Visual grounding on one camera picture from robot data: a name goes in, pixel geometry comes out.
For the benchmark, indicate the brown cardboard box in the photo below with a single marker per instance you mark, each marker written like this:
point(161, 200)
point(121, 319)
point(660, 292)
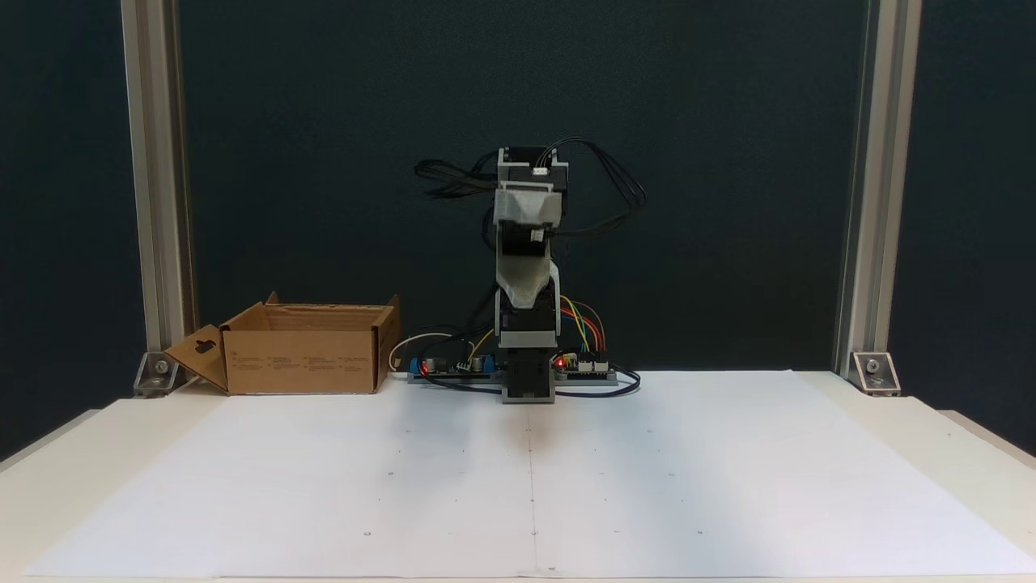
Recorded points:
point(307, 360)

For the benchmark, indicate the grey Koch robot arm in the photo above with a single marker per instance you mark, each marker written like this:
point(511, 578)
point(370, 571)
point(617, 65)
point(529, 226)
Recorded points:
point(530, 340)

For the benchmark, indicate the blue circuit board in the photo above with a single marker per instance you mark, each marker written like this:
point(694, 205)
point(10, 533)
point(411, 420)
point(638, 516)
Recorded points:
point(441, 368)

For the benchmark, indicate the aluminium frame post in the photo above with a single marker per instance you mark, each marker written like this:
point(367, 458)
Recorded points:
point(878, 162)
point(158, 162)

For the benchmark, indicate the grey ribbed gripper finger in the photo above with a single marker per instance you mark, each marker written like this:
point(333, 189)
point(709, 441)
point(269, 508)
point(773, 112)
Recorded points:
point(526, 279)

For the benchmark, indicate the metal corner bracket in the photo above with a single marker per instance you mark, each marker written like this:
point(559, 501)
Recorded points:
point(158, 374)
point(876, 374)

